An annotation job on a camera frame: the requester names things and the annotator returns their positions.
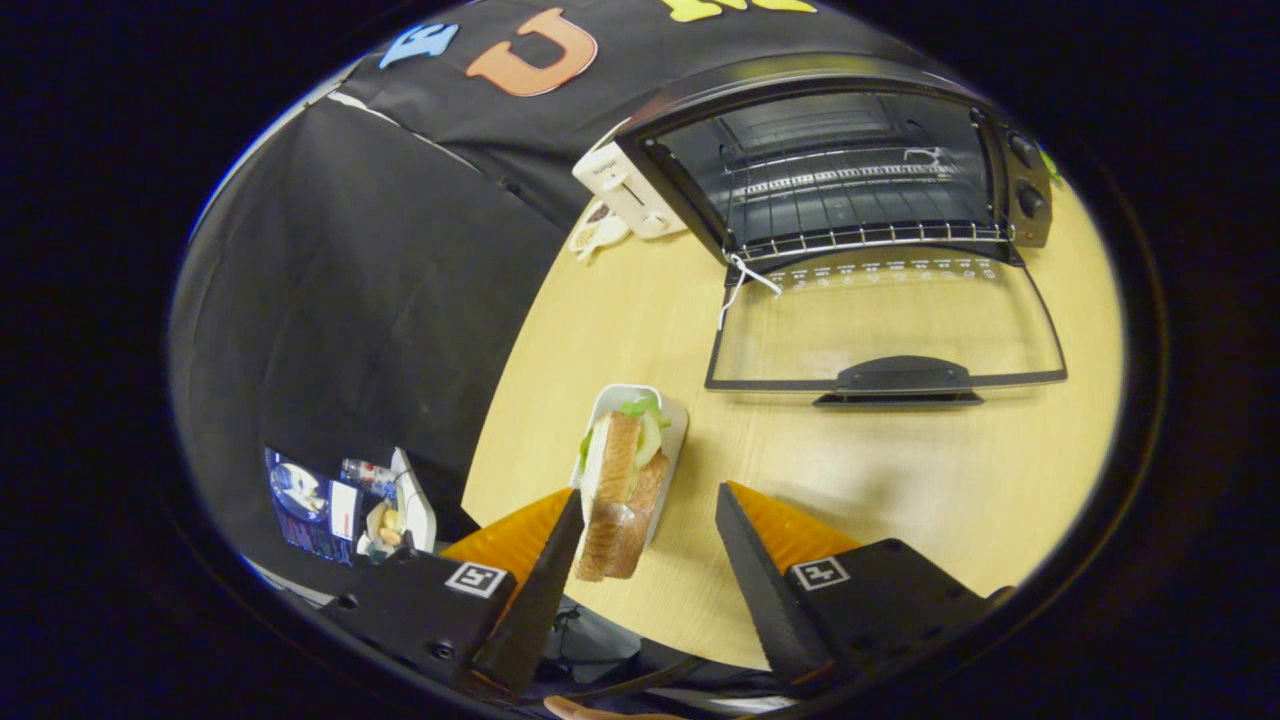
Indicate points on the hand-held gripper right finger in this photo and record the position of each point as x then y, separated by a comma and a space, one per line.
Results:
765, 590

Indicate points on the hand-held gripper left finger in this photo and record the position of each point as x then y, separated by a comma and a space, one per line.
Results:
535, 610

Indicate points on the white bread sandwich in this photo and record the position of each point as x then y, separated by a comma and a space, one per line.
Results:
618, 480

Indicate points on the black toaster oven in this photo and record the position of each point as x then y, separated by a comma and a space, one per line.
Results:
850, 170

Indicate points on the white food tray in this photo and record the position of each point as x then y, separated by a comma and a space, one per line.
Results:
675, 420

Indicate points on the white pop-up toaster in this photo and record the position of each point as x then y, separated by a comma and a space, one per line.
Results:
625, 185

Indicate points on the white container with snacks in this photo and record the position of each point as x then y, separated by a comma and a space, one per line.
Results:
412, 505

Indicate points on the small clear bottle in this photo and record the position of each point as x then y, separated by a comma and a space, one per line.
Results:
368, 475

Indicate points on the blue printed box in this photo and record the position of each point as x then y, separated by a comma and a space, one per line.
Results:
300, 505

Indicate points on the white measuring spoons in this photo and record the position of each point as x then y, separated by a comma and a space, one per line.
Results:
598, 235

